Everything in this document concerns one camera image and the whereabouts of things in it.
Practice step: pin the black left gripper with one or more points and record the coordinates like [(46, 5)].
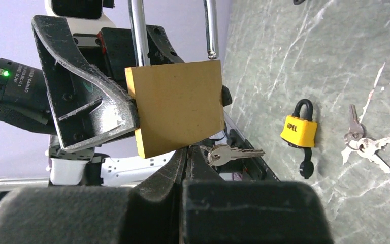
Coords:
[(87, 106)]

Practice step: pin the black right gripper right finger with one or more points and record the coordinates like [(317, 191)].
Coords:
[(217, 211)]

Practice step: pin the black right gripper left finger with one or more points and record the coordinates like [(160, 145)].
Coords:
[(146, 213)]

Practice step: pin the small silver keys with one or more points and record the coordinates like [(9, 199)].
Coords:
[(221, 154)]

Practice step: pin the large brass padlock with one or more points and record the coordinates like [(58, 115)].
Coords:
[(178, 104)]

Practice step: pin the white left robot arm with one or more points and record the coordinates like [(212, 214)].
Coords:
[(24, 104)]

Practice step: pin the silver key pair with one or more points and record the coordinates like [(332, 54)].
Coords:
[(367, 148)]

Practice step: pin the yellow black padlock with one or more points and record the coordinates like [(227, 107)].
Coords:
[(299, 132)]

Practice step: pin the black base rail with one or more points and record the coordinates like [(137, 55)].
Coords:
[(253, 169)]

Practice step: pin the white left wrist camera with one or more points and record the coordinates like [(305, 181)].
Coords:
[(83, 16)]

